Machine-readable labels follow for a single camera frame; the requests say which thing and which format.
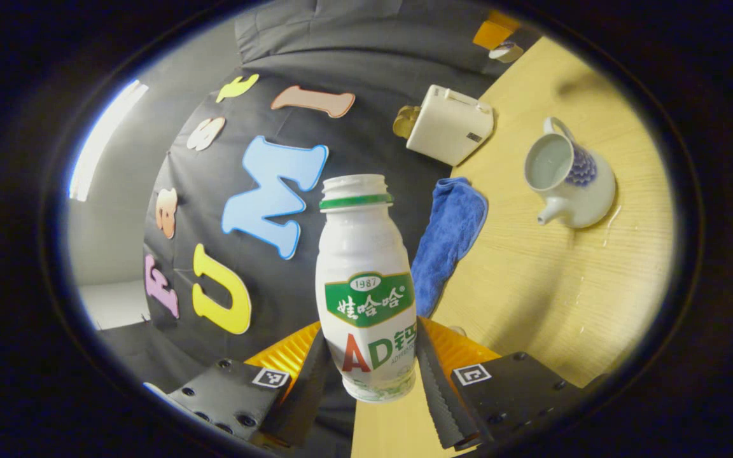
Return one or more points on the blue towel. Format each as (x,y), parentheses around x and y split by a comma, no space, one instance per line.
(449,235)

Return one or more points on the white teacup lid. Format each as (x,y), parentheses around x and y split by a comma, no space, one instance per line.
(506,52)

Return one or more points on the white toaster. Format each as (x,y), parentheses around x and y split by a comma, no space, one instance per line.
(446,127)

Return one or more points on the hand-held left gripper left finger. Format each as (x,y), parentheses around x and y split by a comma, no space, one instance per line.
(306,401)

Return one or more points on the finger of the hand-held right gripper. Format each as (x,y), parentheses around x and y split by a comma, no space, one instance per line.
(490,33)

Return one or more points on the white blue pattern teacup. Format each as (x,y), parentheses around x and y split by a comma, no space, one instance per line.
(589,197)

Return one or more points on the brown toast slice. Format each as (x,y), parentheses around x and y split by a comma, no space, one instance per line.
(406,122)

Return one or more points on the black backdrop cloth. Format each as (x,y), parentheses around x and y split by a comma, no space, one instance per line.
(366,70)

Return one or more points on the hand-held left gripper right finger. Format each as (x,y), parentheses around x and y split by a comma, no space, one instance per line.
(436,394)

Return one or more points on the white green label water bottle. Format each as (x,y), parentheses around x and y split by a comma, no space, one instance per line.
(363,254)

